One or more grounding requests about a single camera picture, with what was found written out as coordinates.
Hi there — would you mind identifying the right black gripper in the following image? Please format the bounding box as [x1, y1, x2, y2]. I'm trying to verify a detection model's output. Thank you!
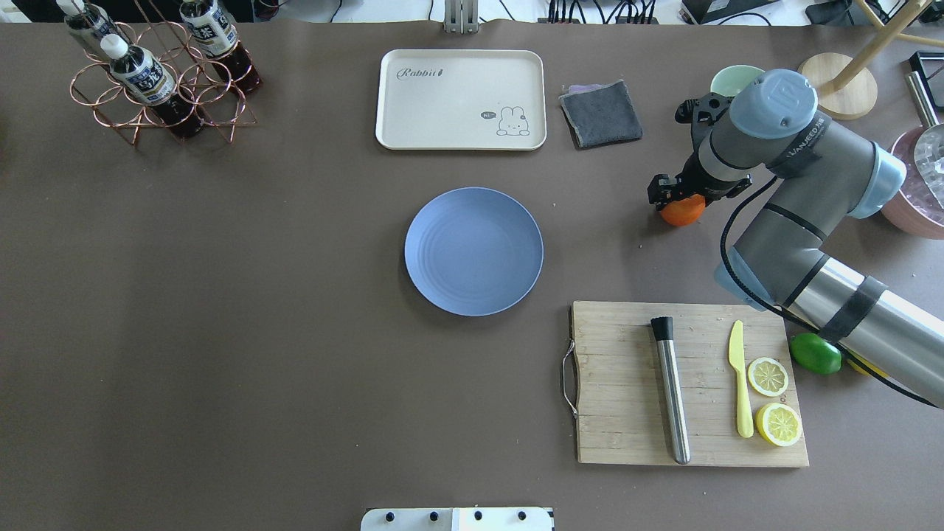
[648, 153, 752, 211]

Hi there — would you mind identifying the orange fruit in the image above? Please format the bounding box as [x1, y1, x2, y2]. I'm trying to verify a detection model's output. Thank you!
[659, 194, 706, 226]

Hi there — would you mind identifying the blue round plate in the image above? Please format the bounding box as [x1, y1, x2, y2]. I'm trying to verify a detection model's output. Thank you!
[404, 186, 545, 316]

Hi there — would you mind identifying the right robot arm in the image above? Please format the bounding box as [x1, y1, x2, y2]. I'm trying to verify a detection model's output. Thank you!
[647, 69, 943, 407]

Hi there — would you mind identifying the grey folded cloth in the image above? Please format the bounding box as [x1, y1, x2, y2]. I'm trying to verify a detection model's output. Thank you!
[559, 80, 644, 149]

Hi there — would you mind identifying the mint green bowl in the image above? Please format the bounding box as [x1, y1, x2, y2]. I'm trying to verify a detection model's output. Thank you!
[710, 64, 766, 97]

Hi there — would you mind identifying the steel muddler black tip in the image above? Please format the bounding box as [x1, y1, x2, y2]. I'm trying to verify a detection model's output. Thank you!
[650, 316, 692, 465]

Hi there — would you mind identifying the yellow plastic knife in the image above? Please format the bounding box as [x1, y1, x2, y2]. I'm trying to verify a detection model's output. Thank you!
[728, 320, 754, 438]

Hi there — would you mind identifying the wooden stand with round base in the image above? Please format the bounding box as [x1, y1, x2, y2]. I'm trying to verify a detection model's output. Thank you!
[798, 1, 943, 120]

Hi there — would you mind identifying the upper lemon slice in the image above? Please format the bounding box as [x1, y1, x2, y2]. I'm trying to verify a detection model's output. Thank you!
[746, 357, 790, 398]

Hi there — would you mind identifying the lemon slice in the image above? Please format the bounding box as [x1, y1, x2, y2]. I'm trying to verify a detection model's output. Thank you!
[754, 403, 802, 447]
[746, 357, 790, 398]

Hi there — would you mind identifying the green lime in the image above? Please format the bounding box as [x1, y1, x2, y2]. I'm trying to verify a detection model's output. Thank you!
[788, 333, 844, 375]

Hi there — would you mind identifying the wooden cutting board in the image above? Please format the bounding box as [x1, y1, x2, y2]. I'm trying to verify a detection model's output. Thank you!
[569, 300, 809, 468]

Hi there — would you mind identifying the cream rabbit tray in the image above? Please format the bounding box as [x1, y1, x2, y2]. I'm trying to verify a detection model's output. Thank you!
[375, 49, 547, 150]

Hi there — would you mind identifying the pink bowl of ice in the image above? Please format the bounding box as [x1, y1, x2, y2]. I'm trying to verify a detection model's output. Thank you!
[881, 127, 943, 240]

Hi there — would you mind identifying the lower whole lemon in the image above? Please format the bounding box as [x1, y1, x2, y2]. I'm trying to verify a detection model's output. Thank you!
[846, 354, 888, 378]

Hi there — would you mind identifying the lower lemon slice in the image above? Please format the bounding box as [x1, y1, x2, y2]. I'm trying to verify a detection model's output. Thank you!
[754, 403, 802, 447]

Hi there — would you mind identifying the metal ice scoop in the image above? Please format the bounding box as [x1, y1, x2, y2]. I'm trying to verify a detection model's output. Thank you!
[906, 71, 943, 208]

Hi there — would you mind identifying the right rear tea bottle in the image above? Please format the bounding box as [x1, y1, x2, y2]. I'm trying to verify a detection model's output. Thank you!
[178, 1, 263, 94]

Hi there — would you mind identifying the tea bottle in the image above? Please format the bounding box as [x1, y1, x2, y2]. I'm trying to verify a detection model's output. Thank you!
[56, 0, 128, 60]
[178, 1, 263, 94]
[100, 35, 204, 139]

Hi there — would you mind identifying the front tea bottle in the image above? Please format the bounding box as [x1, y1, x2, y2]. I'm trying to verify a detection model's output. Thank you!
[100, 35, 204, 139]

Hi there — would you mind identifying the left rear tea bottle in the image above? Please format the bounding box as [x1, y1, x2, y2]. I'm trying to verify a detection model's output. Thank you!
[56, 0, 128, 60]

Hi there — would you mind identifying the aluminium frame post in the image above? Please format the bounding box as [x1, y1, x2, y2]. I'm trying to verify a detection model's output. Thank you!
[442, 0, 479, 34]

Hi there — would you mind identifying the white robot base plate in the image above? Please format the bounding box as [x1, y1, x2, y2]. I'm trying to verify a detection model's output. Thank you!
[360, 507, 555, 530]

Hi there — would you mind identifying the copper wire bottle rack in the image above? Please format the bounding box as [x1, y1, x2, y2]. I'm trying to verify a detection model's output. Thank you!
[58, 1, 262, 145]

